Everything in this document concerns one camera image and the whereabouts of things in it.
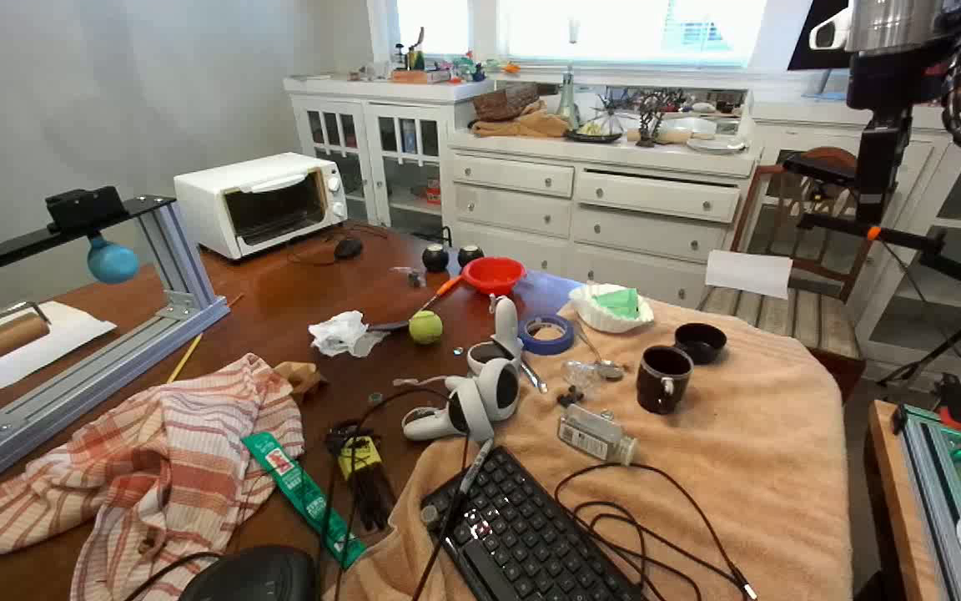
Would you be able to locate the wooden dining table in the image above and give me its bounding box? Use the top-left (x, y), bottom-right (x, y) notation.
top-left (0, 221), bottom-right (584, 601)

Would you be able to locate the black yellow tool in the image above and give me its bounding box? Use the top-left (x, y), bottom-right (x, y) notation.
top-left (327, 425), bottom-right (395, 531)

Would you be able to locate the orange handled screwdriver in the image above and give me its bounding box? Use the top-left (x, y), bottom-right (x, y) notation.
top-left (408, 275), bottom-right (465, 322)

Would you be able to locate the black computer mouse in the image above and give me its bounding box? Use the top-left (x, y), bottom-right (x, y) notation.
top-left (334, 233), bottom-right (362, 264)

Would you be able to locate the small glass bottle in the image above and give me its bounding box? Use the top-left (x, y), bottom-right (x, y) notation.
top-left (556, 403), bottom-right (636, 465)

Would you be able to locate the black keyboard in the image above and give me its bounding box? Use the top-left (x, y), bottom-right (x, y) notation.
top-left (426, 448), bottom-right (640, 601)

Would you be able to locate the white VR controller front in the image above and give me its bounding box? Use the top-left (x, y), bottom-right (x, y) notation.
top-left (401, 358), bottom-right (521, 442)

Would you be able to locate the black cable on towel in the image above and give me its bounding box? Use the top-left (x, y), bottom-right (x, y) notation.
top-left (550, 457), bottom-right (760, 601)

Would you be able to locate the black round object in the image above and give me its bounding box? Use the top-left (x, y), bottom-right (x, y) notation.
top-left (420, 245), bottom-right (449, 275)

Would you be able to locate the red plastic bowl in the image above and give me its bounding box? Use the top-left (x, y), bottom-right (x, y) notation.
top-left (465, 256), bottom-right (524, 293)

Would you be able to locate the white VR controller rear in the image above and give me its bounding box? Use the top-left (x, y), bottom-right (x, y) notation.
top-left (466, 298), bottom-right (524, 372)

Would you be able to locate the wooden chair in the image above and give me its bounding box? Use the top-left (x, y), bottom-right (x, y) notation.
top-left (702, 146), bottom-right (869, 374)

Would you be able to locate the aluminium frame stand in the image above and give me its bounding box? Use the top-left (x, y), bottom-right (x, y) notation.
top-left (0, 186), bottom-right (231, 473)

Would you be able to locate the brown ceramic mug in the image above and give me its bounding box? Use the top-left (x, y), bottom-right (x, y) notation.
top-left (636, 343), bottom-right (693, 414)

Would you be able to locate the white toaster oven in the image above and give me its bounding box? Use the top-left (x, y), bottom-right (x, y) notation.
top-left (172, 152), bottom-right (347, 259)

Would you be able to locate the black round pad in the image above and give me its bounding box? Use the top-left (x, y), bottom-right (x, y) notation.
top-left (181, 544), bottom-right (317, 601)

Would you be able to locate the white vr controller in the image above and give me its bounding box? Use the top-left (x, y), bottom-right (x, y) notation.
top-left (401, 358), bottom-right (521, 442)
top-left (466, 298), bottom-right (524, 372)

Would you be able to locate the black tripod stand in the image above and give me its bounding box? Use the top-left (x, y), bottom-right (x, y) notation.
top-left (786, 113), bottom-right (961, 382)

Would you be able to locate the blue bulb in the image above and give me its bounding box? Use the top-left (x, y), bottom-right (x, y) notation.
top-left (85, 237), bottom-right (139, 284)

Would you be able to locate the yellow pencil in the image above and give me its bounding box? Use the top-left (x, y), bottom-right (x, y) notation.
top-left (167, 334), bottom-right (202, 384)

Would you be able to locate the crumpled white tissue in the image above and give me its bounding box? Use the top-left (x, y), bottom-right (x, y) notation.
top-left (309, 310), bottom-right (385, 358)

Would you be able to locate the yellow-green tennis ball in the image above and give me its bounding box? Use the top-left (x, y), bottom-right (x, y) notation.
top-left (408, 310), bottom-right (443, 343)

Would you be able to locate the white coffee filter bowl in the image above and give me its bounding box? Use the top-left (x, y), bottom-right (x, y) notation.
top-left (570, 284), bottom-right (655, 334)

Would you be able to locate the small black clip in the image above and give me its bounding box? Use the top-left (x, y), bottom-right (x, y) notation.
top-left (556, 384), bottom-right (586, 408)

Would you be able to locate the tan towel table cover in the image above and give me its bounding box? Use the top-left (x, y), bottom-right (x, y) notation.
top-left (336, 298), bottom-right (854, 601)

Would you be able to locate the red striped cloth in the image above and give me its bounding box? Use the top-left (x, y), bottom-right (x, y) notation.
top-left (0, 355), bottom-right (305, 601)

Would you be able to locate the white paper sheet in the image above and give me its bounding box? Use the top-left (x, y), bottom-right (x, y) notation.
top-left (0, 302), bottom-right (112, 391)

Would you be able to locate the robot base aluminium frame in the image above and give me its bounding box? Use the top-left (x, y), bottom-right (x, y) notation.
top-left (864, 401), bottom-right (961, 601)

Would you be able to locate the green package strip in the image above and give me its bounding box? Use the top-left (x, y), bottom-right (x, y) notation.
top-left (243, 431), bottom-right (368, 566)

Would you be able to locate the black measuring cup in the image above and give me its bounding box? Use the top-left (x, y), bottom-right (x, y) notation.
top-left (675, 325), bottom-right (726, 364)

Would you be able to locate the metal spoon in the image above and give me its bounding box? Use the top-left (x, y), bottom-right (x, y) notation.
top-left (577, 331), bottom-right (624, 382)

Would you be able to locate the white cabinet dresser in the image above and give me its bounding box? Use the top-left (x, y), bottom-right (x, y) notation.
top-left (283, 78), bottom-right (758, 304)

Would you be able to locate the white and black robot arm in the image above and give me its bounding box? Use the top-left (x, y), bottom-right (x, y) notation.
top-left (806, 0), bottom-right (961, 224)

